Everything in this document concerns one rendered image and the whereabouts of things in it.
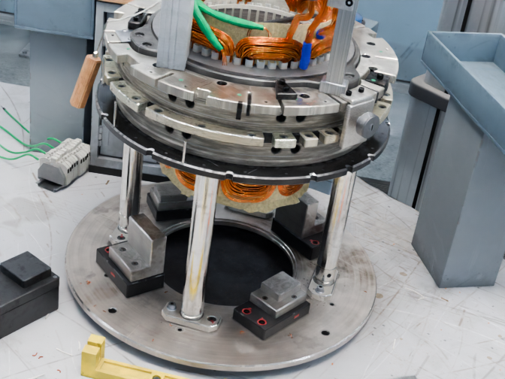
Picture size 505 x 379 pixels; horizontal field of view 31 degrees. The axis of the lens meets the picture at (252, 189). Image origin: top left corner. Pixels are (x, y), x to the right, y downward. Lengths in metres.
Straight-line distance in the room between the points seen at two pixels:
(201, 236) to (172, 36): 0.21
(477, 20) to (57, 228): 0.66
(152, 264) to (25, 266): 0.14
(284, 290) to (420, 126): 0.49
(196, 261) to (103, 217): 0.25
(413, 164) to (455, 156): 0.31
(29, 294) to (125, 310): 0.11
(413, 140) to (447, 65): 0.32
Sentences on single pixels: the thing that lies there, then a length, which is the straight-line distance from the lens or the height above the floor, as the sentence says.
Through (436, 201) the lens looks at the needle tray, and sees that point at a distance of 1.21.
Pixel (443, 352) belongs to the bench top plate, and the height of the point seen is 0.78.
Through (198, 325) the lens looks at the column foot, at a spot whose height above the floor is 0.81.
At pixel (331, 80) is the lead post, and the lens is 0.90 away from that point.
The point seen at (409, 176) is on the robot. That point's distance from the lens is 1.48.
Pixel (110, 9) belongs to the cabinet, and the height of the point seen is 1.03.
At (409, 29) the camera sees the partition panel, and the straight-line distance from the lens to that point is 3.39.
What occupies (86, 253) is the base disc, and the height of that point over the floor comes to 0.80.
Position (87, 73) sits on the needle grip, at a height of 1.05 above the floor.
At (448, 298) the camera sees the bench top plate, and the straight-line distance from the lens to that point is 1.21.
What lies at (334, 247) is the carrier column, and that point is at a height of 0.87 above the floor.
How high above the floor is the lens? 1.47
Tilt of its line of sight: 31 degrees down
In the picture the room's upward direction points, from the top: 8 degrees clockwise
